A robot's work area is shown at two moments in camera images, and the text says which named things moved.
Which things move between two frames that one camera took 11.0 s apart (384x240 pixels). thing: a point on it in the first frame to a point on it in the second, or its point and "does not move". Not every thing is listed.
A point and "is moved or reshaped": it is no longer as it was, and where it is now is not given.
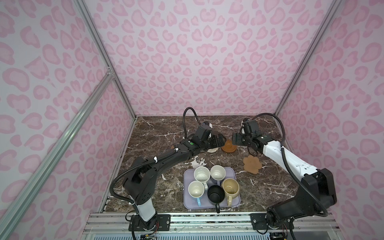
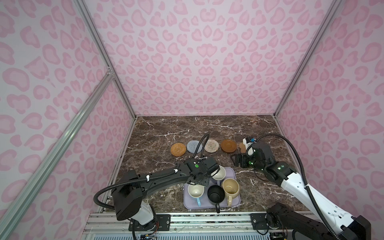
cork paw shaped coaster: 251,164 is moved or reshaped
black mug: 216,195 does not move
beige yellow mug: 232,188 does not move
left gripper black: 216,143 to 206,181
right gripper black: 238,141 to 243,156
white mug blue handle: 196,189 does not move
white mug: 218,172 does not move
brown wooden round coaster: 229,147 does not move
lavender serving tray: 210,190 does not move
